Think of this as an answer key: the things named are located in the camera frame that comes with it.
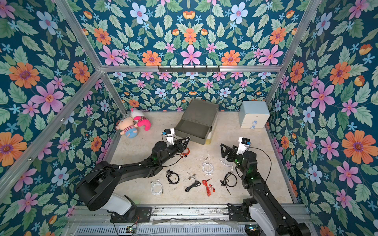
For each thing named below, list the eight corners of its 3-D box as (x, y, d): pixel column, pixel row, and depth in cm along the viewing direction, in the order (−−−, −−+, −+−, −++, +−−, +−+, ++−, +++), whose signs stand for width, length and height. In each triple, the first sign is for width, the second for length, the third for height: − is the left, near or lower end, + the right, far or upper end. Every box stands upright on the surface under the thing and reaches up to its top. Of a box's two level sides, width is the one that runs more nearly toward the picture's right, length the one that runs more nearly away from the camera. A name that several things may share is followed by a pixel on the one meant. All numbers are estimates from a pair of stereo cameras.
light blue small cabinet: (240, 129, 111) (245, 115, 99) (236, 110, 125) (239, 95, 113) (263, 129, 111) (271, 115, 99) (256, 110, 125) (263, 95, 113)
